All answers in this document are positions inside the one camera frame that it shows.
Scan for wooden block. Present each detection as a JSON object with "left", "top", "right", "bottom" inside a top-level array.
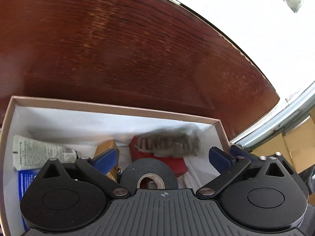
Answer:
[{"left": 93, "top": 140, "right": 120, "bottom": 181}]

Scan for black electrical tape roll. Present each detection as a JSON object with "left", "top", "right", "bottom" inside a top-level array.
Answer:
[{"left": 120, "top": 158, "right": 178, "bottom": 192}]

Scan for brown cardboard storage box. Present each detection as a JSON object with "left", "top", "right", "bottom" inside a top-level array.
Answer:
[{"left": 1, "top": 96, "right": 230, "bottom": 235}]

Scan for small red box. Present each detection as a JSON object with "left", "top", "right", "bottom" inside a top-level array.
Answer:
[{"left": 129, "top": 135, "right": 188, "bottom": 177}]

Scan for cardboard cartons beside bed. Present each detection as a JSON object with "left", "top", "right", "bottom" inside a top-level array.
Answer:
[{"left": 248, "top": 108, "right": 315, "bottom": 207}]

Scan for white ointment tube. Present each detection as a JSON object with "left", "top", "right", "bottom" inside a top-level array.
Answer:
[{"left": 13, "top": 135, "right": 77, "bottom": 171}]

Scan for dark red wooden headboard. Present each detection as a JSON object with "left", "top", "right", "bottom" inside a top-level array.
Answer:
[{"left": 1, "top": 0, "right": 279, "bottom": 138}]

